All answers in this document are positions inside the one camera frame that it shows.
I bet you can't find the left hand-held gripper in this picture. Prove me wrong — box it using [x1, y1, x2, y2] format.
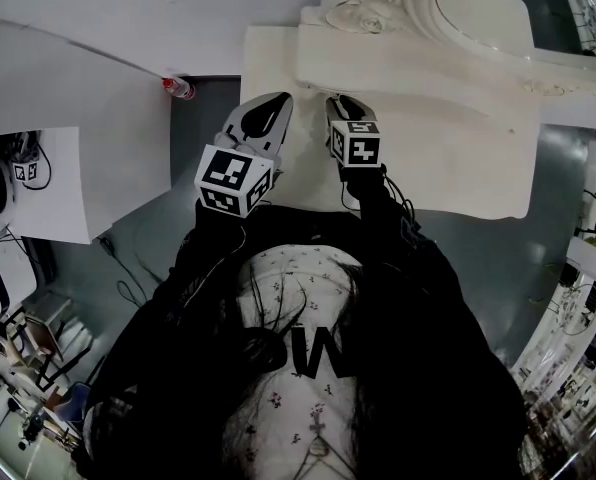
[193, 91, 296, 218]

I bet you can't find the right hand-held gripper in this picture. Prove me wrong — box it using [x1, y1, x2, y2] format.
[325, 94, 382, 169]

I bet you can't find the white dressing table drawer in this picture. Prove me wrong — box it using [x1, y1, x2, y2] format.
[297, 73, 342, 95]

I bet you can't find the white dressing table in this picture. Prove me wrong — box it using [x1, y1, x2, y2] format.
[241, 0, 596, 221]

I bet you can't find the person's left forearm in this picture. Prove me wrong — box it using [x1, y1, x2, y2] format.
[170, 200, 252, 314]

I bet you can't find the person's right forearm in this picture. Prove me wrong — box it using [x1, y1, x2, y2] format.
[341, 164, 432, 274]

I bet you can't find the red label water bottle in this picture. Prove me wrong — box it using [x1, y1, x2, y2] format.
[161, 76, 197, 101]

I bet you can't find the white desk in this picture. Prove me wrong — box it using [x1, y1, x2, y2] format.
[0, 15, 174, 245]

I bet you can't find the spare hand-held gripper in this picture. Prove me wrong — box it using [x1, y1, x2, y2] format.
[6, 132, 42, 183]

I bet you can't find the white shelf rack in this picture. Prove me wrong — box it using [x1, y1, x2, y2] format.
[510, 237, 596, 480]

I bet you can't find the cluttered workbench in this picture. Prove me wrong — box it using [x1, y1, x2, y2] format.
[0, 292, 97, 480]

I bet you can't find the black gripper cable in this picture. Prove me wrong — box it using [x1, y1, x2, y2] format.
[338, 163, 422, 242]

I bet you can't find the black floor cable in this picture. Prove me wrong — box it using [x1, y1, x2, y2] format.
[96, 236, 165, 310]

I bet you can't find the cross pendant necklace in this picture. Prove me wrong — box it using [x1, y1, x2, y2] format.
[297, 402, 354, 474]

